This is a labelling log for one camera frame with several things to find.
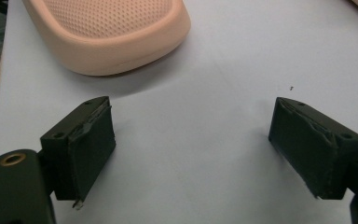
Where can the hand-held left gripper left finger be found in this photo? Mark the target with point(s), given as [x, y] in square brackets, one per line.
[84, 149]

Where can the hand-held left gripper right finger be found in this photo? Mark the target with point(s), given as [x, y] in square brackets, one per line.
[310, 149]

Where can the pink slipper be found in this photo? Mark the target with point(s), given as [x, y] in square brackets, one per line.
[105, 46]

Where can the light grey table mat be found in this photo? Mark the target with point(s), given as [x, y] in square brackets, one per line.
[199, 124]

